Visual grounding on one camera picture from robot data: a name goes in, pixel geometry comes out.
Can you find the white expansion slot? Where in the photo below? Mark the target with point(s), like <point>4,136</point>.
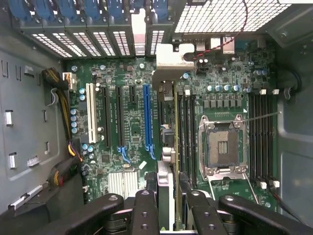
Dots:
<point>91,112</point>

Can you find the black short expansion slot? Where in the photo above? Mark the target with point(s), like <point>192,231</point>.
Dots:
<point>132,94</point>

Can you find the metal socket cover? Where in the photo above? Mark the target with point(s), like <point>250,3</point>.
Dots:
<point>227,174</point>

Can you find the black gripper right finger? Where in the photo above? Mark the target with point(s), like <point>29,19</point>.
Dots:
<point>205,215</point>

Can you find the thin metal locking lever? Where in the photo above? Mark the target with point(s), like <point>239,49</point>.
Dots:
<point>261,117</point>

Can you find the blue expansion slot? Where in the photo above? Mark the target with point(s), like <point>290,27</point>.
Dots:
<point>147,115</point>

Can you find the CPU socket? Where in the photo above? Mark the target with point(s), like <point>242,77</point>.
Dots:
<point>222,147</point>

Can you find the black RAM slot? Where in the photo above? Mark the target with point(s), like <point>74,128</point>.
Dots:
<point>187,137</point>
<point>264,137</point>
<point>258,137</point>
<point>181,137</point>
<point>193,137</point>
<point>270,137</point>
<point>252,137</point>

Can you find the black open PC case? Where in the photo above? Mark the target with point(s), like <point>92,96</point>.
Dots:
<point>293,147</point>

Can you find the green Dell motherboard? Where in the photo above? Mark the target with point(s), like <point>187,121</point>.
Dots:
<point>220,80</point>

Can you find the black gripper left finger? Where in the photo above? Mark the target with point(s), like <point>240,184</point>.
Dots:
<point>145,213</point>

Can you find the silver chipset heatsink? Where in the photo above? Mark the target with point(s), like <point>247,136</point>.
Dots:
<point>122,183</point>

